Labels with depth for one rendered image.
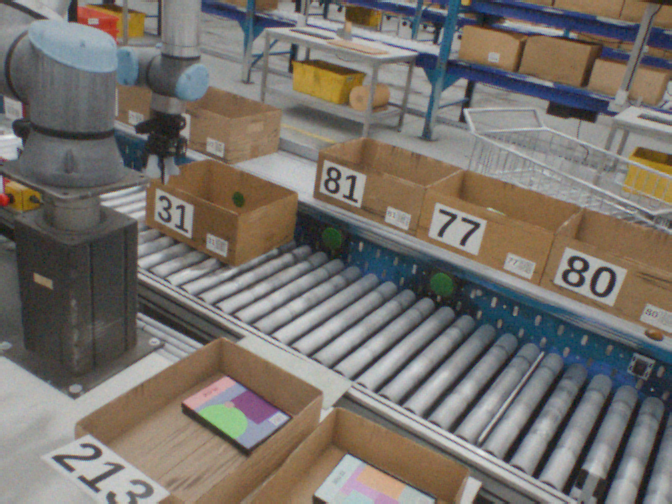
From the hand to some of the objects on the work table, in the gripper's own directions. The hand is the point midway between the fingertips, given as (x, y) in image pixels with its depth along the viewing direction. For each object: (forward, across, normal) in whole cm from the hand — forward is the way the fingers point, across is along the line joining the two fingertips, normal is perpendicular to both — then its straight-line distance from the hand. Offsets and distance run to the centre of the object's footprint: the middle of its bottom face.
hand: (154, 180), depth 178 cm
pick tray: (+29, -42, -98) cm, 111 cm away
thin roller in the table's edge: (+29, -22, -30) cm, 47 cm away
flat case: (+26, -33, -98) cm, 107 cm away
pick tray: (+29, -42, -65) cm, 83 cm away
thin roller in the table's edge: (+28, -19, -30) cm, 46 cm away
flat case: (+26, -33, -65) cm, 77 cm away
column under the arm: (+28, -38, -23) cm, 53 cm away
